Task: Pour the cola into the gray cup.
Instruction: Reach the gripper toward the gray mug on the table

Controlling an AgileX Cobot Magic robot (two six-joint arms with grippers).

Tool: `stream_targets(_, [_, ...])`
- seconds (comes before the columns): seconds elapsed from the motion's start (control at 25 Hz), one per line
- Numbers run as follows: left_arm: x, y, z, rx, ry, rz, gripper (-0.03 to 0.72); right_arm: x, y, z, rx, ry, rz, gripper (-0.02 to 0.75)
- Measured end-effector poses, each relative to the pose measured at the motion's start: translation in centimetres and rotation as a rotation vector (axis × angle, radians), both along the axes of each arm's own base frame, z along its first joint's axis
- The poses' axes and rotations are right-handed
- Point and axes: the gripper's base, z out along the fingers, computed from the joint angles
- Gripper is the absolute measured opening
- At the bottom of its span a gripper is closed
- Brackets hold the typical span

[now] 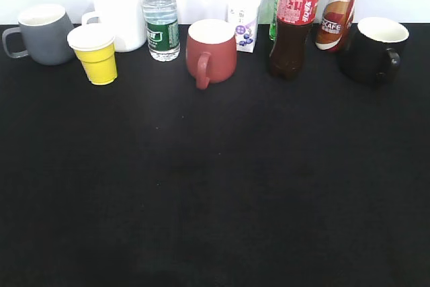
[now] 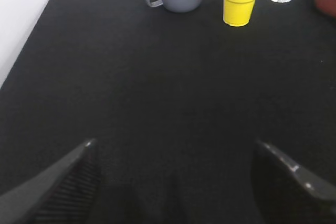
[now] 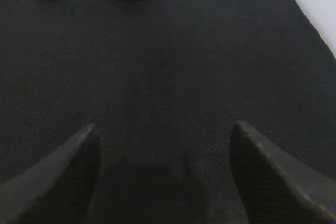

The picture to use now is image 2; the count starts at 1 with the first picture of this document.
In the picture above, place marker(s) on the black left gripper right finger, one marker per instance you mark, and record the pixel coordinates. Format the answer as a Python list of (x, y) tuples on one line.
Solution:
[(287, 192)]

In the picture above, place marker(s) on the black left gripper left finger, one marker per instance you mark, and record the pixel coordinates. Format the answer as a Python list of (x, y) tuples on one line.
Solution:
[(62, 193)]

